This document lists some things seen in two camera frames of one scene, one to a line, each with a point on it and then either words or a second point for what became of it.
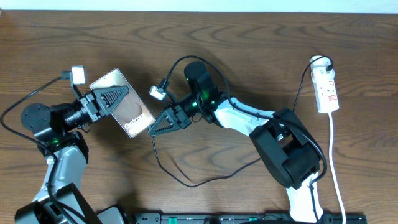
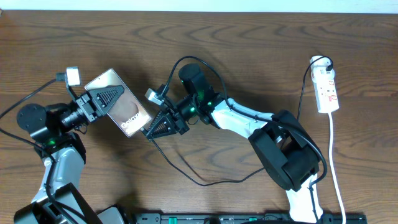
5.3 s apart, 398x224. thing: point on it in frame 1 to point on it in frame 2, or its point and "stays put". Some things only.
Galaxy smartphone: [130, 113] stays put
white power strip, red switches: [324, 84] stays put
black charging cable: [330, 68] to [229, 182]
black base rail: [245, 218] stays put
